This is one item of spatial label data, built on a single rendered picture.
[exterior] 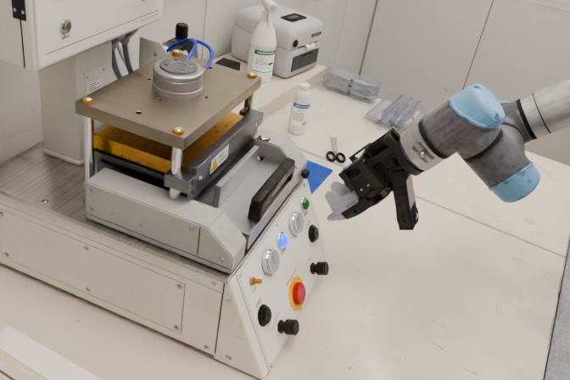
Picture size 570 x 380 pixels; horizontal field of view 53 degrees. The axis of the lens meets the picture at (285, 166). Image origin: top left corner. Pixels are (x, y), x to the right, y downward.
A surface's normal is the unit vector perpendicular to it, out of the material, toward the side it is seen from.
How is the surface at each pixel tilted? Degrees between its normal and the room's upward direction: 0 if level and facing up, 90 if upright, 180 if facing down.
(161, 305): 90
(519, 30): 90
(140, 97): 0
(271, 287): 65
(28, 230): 90
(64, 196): 0
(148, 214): 90
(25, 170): 0
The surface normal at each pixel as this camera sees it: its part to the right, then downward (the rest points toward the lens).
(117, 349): 0.15, -0.84
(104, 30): 0.92, 0.31
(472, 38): -0.48, 0.39
